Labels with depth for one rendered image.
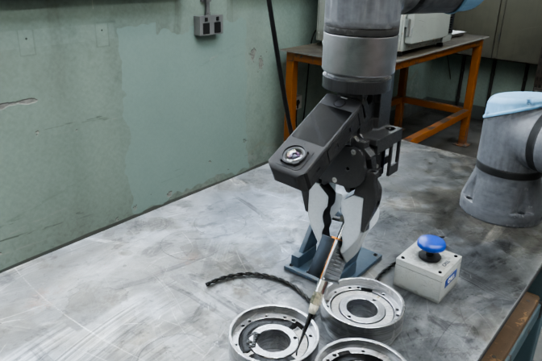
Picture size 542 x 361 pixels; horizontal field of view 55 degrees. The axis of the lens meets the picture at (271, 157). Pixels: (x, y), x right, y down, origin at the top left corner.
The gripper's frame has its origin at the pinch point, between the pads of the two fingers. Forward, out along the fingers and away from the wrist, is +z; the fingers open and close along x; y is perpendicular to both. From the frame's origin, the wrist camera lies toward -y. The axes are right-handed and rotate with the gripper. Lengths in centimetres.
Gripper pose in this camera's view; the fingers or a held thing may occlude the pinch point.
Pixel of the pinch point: (333, 250)
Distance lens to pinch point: 61.4
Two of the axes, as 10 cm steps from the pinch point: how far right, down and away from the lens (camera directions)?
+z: -0.2, 9.3, 3.6
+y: 6.3, -2.7, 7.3
